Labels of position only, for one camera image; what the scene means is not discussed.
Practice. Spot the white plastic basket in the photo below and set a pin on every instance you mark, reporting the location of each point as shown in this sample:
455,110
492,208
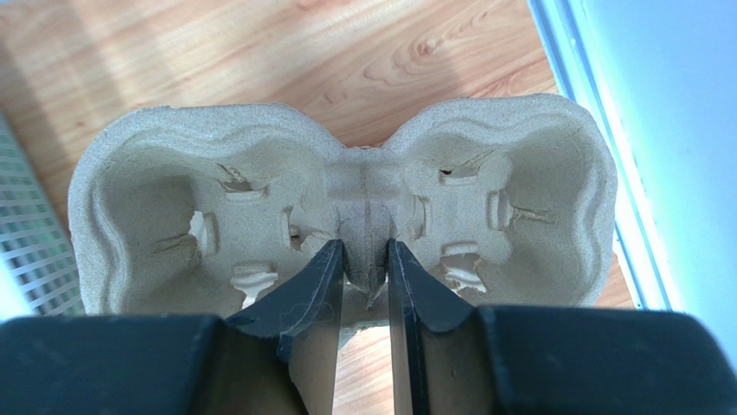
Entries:
39,274

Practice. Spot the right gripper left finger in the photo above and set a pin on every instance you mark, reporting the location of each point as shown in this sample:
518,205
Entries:
301,320

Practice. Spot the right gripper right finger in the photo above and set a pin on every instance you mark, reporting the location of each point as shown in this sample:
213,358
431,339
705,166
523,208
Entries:
425,324

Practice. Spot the pulp cup carrier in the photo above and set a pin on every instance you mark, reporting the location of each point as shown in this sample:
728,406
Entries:
209,209

